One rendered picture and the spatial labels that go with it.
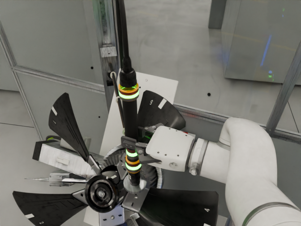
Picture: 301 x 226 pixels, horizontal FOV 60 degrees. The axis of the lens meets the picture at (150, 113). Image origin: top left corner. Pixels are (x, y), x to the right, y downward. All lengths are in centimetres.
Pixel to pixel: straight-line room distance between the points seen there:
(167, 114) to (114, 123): 38
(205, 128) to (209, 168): 95
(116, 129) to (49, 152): 29
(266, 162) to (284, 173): 121
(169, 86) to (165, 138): 45
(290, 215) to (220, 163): 26
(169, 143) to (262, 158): 22
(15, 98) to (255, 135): 325
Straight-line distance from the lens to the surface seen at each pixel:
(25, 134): 301
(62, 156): 112
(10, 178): 267
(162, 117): 80
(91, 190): 89
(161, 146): 61
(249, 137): 51
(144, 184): 81
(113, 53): 120
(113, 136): 113
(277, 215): 37
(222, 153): 59
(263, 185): 44
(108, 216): 94
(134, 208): 88
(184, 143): 62
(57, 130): 104
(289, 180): 175
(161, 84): 106
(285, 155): 160
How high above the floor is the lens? 195
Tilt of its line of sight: 41 degrees down
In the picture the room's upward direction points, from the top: straight up
